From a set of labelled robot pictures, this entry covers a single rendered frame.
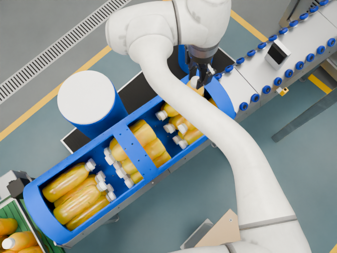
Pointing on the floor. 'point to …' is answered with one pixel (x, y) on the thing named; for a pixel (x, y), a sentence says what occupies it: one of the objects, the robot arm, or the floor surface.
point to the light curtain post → (331, 98)
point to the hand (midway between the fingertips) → (196, 78)
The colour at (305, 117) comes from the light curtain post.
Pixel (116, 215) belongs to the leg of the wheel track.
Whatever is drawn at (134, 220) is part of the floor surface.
